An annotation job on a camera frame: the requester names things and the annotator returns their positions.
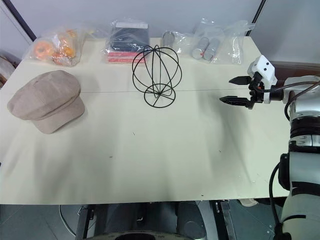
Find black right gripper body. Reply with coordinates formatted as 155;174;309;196
247;71;266;111

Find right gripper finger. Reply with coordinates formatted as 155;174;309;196
228;76;251;87
219;95;252;108

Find empty clear plastic bag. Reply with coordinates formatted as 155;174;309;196
221;19;256;66

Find brown wooden furniture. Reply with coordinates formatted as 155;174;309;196
270;60;320;81

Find silver cylinder with red end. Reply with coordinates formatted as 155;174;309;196
192;37;210;59

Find clear bag with two cylinders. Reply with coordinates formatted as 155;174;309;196
190;17;226;65

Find clear bag with metal cup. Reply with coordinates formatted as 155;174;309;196
159;29;194;55

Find silver metal cup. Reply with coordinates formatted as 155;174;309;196
161;30;176;49

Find clear bag with dark cloth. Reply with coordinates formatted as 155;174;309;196
100;19;151;65

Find dark blue folded cloth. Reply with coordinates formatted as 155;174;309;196
109;26;151;52

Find red flat packets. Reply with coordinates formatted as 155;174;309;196
105;50;141;64

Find dark rounded shape under table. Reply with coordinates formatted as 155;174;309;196
86;201;209;240

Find clear bag of orange toys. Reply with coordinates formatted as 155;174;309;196
24;23;88;68

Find beige newsboy cap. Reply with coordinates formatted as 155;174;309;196
6;69;86;135

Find pale bundle beside table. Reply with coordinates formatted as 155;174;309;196
0;49;22;89

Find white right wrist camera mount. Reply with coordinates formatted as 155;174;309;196
246;54;278;105

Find grey right wrist cable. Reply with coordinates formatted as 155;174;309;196
261;81;320;94

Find dark slanted wall strip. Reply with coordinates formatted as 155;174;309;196
4;0;39;43
250;0;268;25

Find black wire sphere stand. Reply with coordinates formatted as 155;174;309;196
131;44;182;109

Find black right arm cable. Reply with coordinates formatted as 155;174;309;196
268;161;293;240

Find orange foam ring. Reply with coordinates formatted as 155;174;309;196
33;40;53;60

